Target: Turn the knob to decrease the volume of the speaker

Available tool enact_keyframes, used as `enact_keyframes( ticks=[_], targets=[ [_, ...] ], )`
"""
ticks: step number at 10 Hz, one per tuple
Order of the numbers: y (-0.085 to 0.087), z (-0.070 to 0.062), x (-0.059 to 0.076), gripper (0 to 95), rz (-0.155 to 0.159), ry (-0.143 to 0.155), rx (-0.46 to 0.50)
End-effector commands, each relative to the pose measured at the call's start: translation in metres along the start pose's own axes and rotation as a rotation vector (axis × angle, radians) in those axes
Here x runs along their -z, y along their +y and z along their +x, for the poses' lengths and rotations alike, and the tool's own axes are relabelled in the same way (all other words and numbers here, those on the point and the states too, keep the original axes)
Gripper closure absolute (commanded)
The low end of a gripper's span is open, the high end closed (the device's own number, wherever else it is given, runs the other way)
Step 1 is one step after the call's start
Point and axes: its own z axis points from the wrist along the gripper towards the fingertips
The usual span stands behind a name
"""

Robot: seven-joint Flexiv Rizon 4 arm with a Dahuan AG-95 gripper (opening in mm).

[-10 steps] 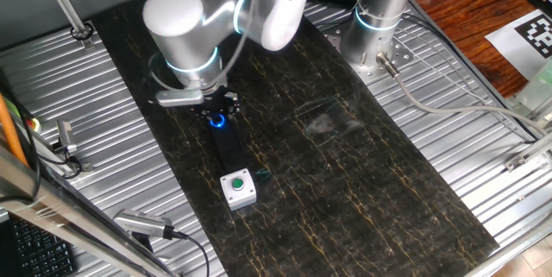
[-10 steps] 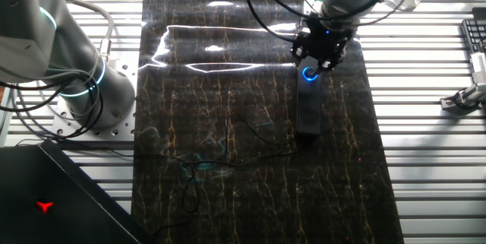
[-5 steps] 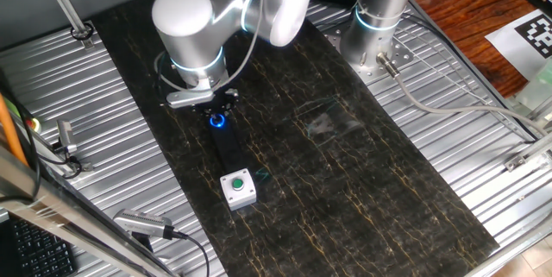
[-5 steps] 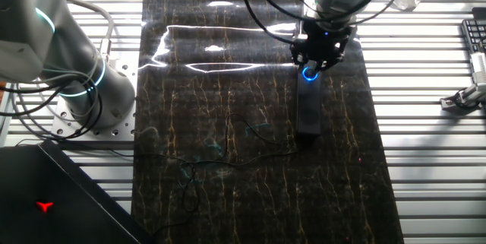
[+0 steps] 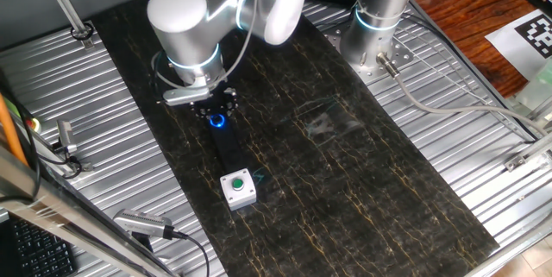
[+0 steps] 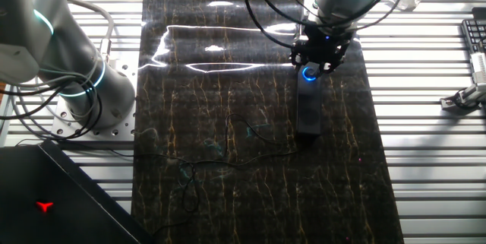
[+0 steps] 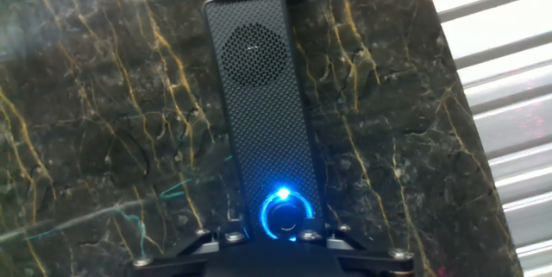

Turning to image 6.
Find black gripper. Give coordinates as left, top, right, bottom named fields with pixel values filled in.
left=290, top=25, right=352, bottom=74

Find speaker knob with blue ring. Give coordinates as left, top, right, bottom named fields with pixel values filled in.
left=301, top=65, right=319, bottom=83

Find black speaker bar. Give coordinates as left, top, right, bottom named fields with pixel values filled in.
left=295, top=61, right=323, bottom=137

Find black marble pattern mat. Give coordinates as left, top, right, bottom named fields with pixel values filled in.
left=131, top=0, right=406, bottom=244

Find black keyboard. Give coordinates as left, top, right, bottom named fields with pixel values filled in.
left=460, top=18, right=486, bottom=54

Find black box with red mark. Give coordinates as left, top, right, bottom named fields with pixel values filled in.
left=0, top=139, right=153, bottom=244

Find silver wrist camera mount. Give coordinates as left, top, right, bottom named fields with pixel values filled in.
left=302, top=0, right=318, bottom=23

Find thin black speaker cable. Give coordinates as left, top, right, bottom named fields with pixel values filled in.
left=132, top=113, right=301, bottom=237

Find aluminium camera bracket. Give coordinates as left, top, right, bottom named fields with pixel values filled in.
left=440, top=83, right=486, bottom=112

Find gray depth camera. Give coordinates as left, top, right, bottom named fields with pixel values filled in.
left=469, top=52, right=486, bottom=85

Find thick gray robot cable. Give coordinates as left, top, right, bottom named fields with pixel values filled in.
left=66, top=0, right=115, bottom=65

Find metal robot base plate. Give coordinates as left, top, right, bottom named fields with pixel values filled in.
left=51, top=52, right=137, bottom=141

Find black arm base cables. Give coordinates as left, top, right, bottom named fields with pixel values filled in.
left=0, top=68, right=103, bottom=142

